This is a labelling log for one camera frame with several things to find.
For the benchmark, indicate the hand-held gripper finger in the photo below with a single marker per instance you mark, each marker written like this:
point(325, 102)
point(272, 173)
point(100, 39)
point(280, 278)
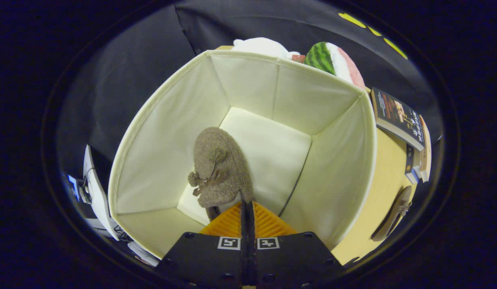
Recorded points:
point(251, 224)
point(244, 224)

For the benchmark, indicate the brown fuzzy shoe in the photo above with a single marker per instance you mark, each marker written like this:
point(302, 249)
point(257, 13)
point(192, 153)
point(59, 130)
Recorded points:
point(393, 212)
point(220, 168)

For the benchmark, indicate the grey cream-lined fabric storage box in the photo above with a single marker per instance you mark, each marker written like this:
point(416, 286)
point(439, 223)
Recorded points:
point(272, 152)

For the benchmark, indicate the white flat board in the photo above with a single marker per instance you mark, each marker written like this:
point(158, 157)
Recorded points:
point(97, 192)

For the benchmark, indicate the blue cover book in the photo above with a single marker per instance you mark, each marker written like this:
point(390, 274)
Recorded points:
point(411, 164)

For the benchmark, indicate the white plush toy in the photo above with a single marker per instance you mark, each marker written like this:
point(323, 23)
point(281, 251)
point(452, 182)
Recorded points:
point(260, 46)

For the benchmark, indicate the black cover book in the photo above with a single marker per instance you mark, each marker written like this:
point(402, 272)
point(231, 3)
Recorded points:
point(397, 116)

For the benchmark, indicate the watermelon slice plush toy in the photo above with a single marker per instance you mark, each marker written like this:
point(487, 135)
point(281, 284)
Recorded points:
point(324, 58)

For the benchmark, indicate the beige cover book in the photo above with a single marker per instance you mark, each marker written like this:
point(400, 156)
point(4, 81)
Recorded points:
point(426, 152)

